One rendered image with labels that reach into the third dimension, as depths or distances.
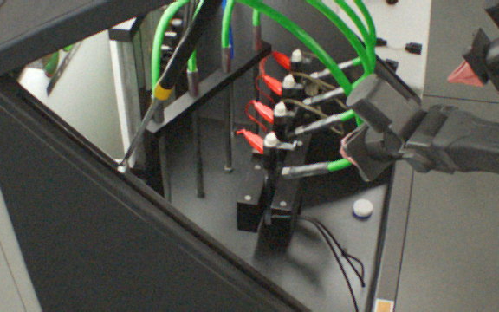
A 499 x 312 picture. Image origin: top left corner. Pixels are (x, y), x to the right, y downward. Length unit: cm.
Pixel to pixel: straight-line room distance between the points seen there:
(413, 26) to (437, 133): 91
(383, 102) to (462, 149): 14
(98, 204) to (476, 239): 186
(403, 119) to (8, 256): 64
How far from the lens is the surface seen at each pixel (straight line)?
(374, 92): 104
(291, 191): 147
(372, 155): 115
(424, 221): 277
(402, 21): 191
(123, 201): 106
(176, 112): 145
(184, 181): 170
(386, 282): 140
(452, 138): 97
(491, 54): 133
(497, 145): 91
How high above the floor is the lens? 207
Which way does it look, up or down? 45 degrees down
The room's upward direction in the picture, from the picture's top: straight up
